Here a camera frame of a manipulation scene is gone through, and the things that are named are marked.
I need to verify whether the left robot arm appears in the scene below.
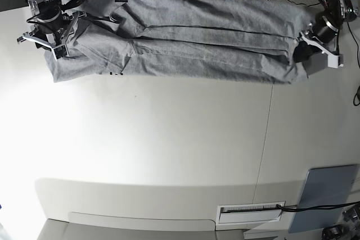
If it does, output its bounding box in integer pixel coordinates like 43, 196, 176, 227
293, 0, 359, 69

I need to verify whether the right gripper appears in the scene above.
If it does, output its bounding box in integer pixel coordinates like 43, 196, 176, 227
17, 11, 86, 50

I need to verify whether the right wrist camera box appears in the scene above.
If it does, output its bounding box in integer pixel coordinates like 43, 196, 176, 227
51, 44, 69, 61

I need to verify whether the grey-blue flat panel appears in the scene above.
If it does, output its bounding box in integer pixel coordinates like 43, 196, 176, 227
288, 164, 358, 234

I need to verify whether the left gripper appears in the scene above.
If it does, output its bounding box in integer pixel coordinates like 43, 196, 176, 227
293, 15, 344, 68

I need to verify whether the black cable over panel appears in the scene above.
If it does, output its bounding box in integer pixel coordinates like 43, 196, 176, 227
276, 202, 360, 213

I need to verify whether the black cable right side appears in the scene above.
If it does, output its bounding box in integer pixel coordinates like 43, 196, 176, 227
267, 0, 360, 69

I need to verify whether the grey T-shirt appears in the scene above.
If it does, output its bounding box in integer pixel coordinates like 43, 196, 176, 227
44, 0, 314, 84

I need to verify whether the black device bottom right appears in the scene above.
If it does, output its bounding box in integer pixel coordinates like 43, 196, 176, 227
322, 225, 347, 240

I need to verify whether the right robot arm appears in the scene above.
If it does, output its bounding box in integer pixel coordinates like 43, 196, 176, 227
17, 0, 86, 59

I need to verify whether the white table cable grommet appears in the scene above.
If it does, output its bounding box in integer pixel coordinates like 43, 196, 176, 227
215, 201, 285, 226

